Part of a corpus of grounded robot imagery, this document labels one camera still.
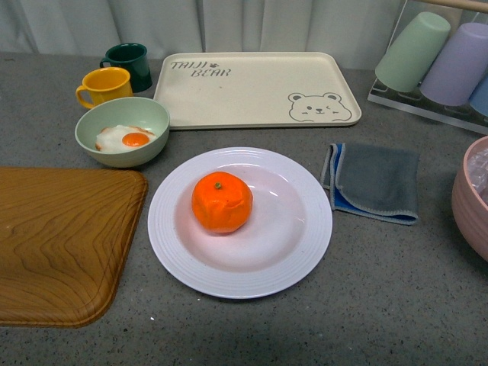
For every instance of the orange mandarin fruit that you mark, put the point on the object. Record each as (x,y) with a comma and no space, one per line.
(221,202)

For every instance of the white ridged deep plate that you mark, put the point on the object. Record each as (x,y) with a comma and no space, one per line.
(284,239)

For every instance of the beige bear print tray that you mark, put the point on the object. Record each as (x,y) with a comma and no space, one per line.
(269,89)

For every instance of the light green bowl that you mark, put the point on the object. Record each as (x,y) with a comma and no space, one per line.
(134,111)

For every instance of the fake fried egg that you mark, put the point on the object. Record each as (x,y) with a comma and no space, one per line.
(122,138)

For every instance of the grey and blue cloth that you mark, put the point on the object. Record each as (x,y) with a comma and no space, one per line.
(372,181)

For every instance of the dark green enamel mug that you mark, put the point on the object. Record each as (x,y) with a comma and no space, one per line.
(133,58)

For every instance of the yellow enamel mug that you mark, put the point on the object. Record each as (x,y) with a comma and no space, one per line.
(103,85)

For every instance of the wooden grain serving tray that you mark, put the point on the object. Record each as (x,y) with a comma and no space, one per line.
(65,237)

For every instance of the light green plastic cup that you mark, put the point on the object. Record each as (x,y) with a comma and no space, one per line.
(410,56)

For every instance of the clear acrylic cup rack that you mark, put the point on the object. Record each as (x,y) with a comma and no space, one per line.
(463,116)

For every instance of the pink ribbed bowl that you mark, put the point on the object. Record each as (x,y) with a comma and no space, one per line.
(469,210)

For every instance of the lilac plastic cup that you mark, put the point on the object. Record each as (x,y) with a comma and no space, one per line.
(459,66)

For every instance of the crumpled clear plastic wrap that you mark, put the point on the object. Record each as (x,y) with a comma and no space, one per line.
(478,173)

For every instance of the blue plastic cup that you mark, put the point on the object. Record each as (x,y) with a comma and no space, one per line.
(479,98)

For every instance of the wooden rack handle rod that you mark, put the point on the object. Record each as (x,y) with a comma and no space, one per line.
(461,4)

